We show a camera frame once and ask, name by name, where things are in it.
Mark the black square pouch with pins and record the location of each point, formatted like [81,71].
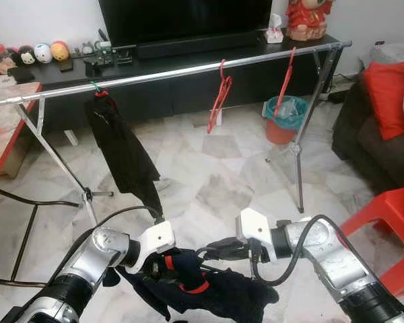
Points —
[20,75]

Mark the green-hooked red hanger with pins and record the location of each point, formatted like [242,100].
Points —
[98,89]

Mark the dark brown sofa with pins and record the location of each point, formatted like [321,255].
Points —
[384,161]

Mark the black angular gadget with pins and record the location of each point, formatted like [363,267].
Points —
[94,68]

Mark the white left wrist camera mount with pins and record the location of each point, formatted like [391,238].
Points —
[157,239]

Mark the grey Totoro figurine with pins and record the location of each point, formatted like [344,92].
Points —
[87,48]

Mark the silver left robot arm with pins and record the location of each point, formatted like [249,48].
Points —
[87,266]

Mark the orange bin green liner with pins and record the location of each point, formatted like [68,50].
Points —
[279,131]

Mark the white round plush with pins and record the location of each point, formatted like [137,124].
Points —
[43,53]

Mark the yellow round plush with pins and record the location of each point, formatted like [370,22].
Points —
[60,51]

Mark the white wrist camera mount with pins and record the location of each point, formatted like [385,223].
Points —
[157,239]
[256,225]

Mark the silver metal clothes rack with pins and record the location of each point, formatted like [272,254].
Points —
[188,69]

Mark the navy garment red stripes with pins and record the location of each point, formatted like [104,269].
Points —
[229,296]

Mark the black TV console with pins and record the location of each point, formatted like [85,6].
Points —
[188,91]

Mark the red laughing Buddha statue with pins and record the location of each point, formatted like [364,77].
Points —
[308,19]

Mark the green circuit board device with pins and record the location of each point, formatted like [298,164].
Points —
[104,54]

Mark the black digital clock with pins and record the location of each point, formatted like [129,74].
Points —
[124,57]

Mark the red cushion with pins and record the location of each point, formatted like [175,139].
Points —
[387,97]

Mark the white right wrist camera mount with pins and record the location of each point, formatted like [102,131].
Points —
[256,225]

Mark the grey lace-covered side table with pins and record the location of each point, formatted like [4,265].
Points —
[394,52]

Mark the black soundbar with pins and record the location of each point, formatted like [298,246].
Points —
[195,46]

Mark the black Mickey plush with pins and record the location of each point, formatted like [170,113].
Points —
[27,56]

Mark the red plastic hanger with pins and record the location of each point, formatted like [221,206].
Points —
[285,81]
[221,94]

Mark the black flat-screen television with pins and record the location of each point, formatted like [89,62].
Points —
[185,20]

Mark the white tissue box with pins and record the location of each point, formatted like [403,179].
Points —
[275,33]

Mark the red plastic stool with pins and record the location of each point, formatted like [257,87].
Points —
[384,215]

